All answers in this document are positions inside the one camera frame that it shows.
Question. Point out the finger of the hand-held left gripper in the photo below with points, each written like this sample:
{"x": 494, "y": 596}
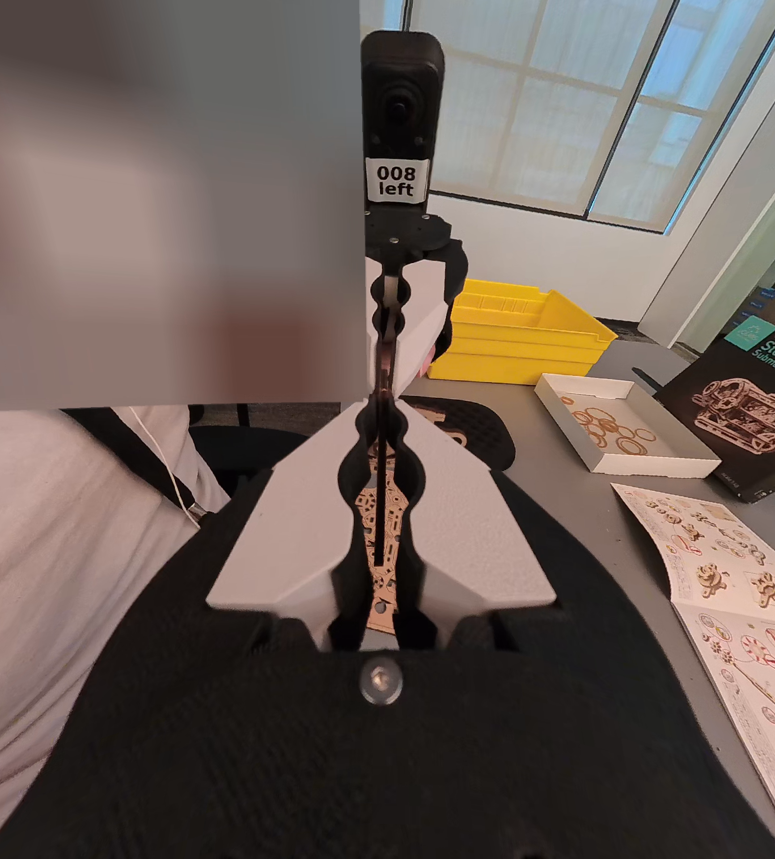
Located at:
{"x": 370, "y": 362}
{"x": 424, "y": 302}

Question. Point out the white cardboard tray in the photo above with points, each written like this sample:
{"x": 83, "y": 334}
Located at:
{"x": 612, "y": 392}

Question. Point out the large grid window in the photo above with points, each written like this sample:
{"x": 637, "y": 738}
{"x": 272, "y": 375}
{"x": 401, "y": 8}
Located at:
{"x": 561, "y": 100}

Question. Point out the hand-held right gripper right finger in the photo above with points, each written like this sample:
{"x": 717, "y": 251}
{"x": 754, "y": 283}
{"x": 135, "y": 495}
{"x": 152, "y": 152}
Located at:
{"x": 474, "y": 537}

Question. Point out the black printed model kit box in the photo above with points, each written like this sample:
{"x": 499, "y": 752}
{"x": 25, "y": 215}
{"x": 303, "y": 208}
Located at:
{"x": 716, "y": 376}

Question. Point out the yellow plastic bin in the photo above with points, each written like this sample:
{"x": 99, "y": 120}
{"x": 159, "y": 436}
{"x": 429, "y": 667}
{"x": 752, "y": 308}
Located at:
{"x": 528, "y": 349}

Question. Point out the illustrated instruction booklet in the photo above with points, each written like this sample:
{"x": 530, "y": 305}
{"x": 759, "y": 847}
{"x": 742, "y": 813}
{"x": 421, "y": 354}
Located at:
{"x": 729, "y": 604}

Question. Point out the thin wooden model part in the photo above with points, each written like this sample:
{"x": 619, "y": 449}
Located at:
{"x": 379, "y": 523}

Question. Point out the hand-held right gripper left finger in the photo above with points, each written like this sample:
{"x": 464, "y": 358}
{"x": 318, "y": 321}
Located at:
{"x": 280, "y": 537}

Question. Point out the laser-cut wooden parts sheet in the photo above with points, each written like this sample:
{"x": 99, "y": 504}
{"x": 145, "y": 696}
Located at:
{"x": 379, "y": 604}

